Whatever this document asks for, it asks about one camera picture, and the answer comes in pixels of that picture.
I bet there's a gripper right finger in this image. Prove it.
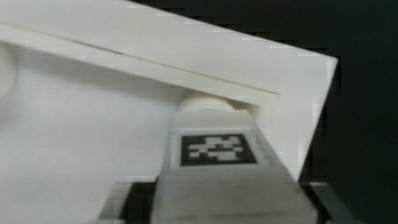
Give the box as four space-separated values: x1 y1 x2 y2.
301 182 365 224

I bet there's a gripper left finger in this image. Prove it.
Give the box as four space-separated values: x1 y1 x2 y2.
97 182 157 224

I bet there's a white leg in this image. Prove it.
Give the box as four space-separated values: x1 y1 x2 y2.
150 92 319 224

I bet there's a white square table top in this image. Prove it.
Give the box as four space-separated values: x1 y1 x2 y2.
0 0 338 224

